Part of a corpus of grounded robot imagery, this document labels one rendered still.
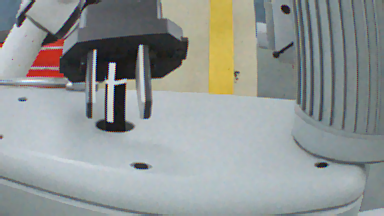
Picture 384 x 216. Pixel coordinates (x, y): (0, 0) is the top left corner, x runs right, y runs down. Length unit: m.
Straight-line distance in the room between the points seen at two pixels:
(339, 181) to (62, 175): 0.24
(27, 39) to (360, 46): 0.66
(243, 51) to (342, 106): 1.85
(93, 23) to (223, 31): 1.72
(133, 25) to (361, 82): 0.25
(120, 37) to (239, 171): 0.17
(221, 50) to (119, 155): 1.82
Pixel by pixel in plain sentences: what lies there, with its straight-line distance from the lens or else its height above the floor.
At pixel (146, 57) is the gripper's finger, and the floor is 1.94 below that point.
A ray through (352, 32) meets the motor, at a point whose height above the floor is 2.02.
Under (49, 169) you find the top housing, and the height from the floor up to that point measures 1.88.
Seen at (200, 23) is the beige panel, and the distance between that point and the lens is 2.58.
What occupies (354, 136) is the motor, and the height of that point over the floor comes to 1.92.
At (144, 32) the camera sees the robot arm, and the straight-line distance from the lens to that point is 0.85.
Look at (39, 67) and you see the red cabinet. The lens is 5.66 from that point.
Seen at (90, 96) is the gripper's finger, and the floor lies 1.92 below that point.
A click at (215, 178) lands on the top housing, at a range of 0.74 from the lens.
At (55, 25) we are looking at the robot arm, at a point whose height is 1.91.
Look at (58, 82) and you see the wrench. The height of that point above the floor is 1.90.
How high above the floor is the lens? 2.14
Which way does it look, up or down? 16 degrees down
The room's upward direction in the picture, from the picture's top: 2 degrees clockwise
